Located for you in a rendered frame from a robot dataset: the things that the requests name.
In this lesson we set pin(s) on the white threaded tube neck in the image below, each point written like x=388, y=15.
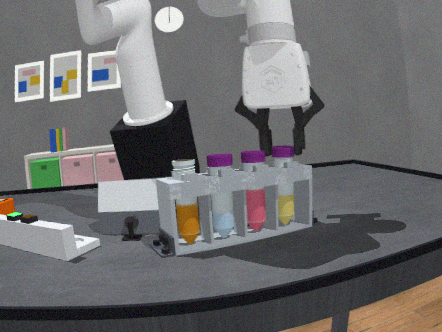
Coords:
x=183, y=165

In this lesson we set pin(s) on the white button panel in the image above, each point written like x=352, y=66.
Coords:
x=133, y=200

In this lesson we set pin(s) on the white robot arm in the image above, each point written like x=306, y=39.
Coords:
x=135, y=52

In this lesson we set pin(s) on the black table edge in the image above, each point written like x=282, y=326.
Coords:
x=168, y=308

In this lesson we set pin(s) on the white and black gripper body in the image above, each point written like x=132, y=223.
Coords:
x=273, y=77

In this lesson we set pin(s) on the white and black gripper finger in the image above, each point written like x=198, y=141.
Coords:
x=301, y=119
x=260, y=121

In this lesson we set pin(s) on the orange digital multimeter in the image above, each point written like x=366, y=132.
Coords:
x=7, y=206

